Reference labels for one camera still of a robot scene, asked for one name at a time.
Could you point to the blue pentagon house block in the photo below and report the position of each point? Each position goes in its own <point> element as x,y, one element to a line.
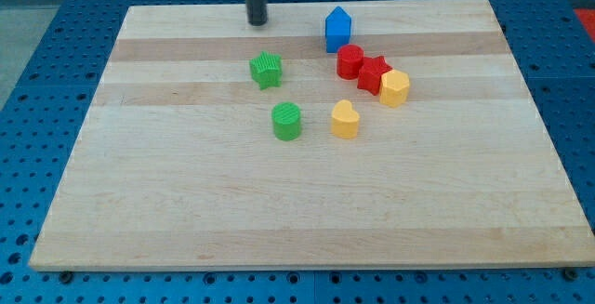
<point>337,29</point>

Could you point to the yellow heart block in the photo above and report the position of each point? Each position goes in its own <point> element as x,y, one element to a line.
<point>344,120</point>

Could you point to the green cylinder block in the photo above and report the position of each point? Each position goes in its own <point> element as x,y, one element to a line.
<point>286,121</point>

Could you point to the red star block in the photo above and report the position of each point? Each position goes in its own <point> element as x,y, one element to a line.
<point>370,73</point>

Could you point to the red cylinder block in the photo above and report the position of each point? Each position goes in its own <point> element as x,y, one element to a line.
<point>350,59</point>

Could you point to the green star block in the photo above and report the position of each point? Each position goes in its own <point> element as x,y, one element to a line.
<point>266,70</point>

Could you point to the yellow hexagon block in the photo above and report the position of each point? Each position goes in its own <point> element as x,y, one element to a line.
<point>394,88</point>

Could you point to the light wooden board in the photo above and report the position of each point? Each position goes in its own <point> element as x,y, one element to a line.
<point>176,167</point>

